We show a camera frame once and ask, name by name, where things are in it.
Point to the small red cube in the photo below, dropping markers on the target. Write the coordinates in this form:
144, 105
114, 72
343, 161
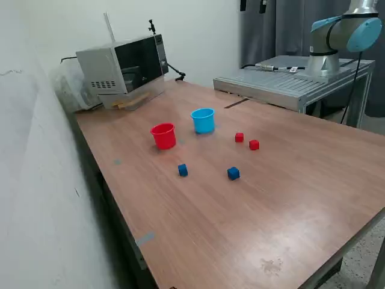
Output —
239, 138
254, 145

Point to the light wooden stick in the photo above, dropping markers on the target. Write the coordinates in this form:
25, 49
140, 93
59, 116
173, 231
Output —
141, 97
121, 106

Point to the aluminium robot base table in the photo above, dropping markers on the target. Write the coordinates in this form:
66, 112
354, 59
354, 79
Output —
270, 84

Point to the silver microwave oven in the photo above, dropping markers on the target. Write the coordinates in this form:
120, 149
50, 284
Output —
99, 66

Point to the red plastic cup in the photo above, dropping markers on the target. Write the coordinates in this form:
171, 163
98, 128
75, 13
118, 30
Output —
164, 140

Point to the long grey tape strip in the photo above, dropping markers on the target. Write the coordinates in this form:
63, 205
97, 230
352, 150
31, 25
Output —
145, 238

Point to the blue plastic cup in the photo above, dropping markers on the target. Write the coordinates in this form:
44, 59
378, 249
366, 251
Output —
204, 125

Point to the black camera mount stud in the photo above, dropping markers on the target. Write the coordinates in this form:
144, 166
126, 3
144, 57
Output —
152, 27

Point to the small blue cube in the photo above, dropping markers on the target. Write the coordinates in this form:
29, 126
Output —
182, 170
233, 174

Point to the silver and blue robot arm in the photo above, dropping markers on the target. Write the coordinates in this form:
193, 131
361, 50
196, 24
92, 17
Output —
323, 64

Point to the thin white rod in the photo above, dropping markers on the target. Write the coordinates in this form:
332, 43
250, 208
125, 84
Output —
109, 27

